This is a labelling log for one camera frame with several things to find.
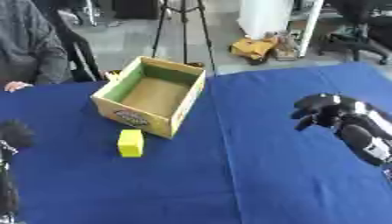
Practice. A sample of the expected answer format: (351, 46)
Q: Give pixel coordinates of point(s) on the person's hand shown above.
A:
(15, 86)

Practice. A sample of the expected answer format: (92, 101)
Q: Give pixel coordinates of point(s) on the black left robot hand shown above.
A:
(15, 134)

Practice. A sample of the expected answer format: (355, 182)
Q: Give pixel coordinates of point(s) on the black tripod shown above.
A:
(182, 32)

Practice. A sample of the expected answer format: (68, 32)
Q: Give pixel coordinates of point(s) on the tan cardboard box green inside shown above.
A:
(150, 96)

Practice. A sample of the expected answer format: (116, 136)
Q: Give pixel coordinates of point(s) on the black office chair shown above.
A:
(360, 32)

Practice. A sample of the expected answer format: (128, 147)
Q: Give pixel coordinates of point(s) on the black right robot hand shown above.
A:
(352, 122)

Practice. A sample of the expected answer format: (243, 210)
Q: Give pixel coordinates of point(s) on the person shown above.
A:
(30, 43)

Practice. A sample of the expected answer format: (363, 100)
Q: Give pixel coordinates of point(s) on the white cabinet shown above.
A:
(279, 23)

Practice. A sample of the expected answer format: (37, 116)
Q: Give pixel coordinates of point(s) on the yellow rectangular block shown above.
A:
(130, 143)

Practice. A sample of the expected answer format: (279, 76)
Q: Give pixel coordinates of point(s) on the yellow bag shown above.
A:
(253, 48)

